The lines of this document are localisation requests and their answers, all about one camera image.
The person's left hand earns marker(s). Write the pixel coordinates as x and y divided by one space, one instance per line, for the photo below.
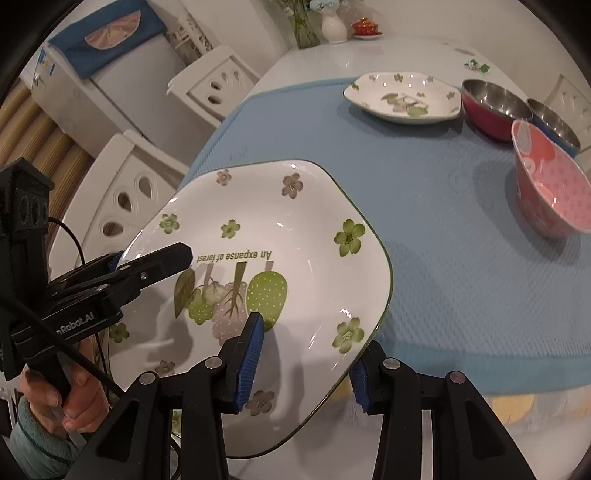
85 401

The blue cloth cover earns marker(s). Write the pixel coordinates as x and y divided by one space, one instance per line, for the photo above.
92 50

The grey refrigerator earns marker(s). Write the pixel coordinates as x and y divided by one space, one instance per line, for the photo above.
129 87

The glass vase with dried flowers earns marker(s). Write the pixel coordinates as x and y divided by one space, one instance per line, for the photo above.
304 23

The red lidded cup on saucer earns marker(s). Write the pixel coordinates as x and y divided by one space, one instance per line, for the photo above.
366 27

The pink dotted bowl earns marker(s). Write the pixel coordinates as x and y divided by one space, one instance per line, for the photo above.
554 180

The white vase with blue flowers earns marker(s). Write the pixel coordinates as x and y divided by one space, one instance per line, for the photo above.
333 25

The red steel bowl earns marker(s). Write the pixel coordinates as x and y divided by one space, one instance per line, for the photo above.
494 101

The green candy wrapper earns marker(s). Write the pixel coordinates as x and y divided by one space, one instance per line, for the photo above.
478 65

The small white floral plate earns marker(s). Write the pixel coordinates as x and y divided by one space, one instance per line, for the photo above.
401 94

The large white floral plate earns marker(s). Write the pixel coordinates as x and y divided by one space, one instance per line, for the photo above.
300 221

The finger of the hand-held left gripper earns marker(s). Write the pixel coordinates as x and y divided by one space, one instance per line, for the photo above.
159 263
99 265

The white wooden chair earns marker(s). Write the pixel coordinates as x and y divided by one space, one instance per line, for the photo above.
115 175
570 101
212 83

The blue steel bowl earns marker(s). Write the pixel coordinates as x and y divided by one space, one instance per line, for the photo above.
551 122

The person's left forearm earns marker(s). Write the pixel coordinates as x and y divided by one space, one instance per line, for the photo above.
32 447

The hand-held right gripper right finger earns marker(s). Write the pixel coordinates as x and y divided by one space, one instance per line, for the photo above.
362 385

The light blue table mat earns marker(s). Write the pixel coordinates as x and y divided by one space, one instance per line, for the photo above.
438 230

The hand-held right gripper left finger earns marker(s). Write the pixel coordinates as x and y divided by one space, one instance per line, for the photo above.
251 355

